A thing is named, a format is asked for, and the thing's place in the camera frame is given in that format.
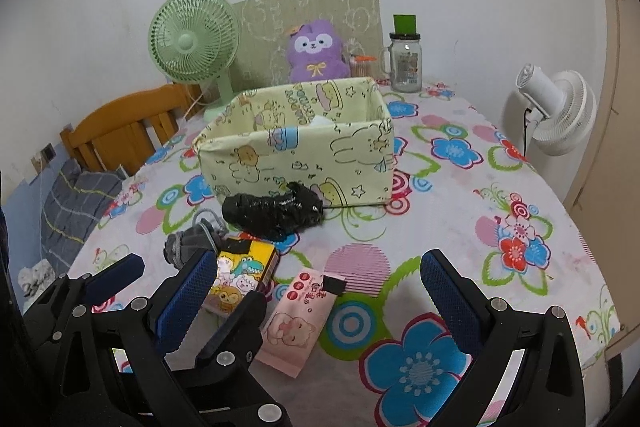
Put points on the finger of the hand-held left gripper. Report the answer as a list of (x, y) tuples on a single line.
[(242, 327), (117, 274)]

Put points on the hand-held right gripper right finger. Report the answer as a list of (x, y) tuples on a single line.
[(450, 307)]

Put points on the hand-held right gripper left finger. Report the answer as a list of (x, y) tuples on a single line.
[(185, 302)]

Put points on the pink packet with black clip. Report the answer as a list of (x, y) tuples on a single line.
[(295, 327)]

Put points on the yellow cartoon tissue packet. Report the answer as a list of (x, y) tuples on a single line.
[(245, 272)]

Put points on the yellow cartoon print storage box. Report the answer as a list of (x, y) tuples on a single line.
[(300, 157)]

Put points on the grey knitted sock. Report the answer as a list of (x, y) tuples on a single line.
[(192, 239)]

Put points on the grey plaid blanket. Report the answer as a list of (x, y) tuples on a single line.
[(75, 207)]

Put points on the white fluffy cloth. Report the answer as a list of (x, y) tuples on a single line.
[(35, 279)]

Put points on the black plastic bag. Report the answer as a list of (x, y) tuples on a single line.
[(270, 212)]

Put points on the wooden chair back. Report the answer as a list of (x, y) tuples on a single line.
[(125, 127)]

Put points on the white standing fan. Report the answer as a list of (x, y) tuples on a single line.
[(560, 112)]

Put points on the beige door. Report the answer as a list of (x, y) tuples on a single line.
[(615, 132)]

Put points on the glass jar with green lid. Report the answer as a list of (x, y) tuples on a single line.
[(406, 67)]

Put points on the green desk fan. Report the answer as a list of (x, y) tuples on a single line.
[(192, 42)]

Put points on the small jar with orange lid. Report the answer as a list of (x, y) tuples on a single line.
[(361, 64)]

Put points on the purple plush toy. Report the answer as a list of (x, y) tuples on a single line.
[(317, 52)]

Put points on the green patterned cardboard sheet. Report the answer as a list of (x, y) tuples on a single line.
[(270, 17)]

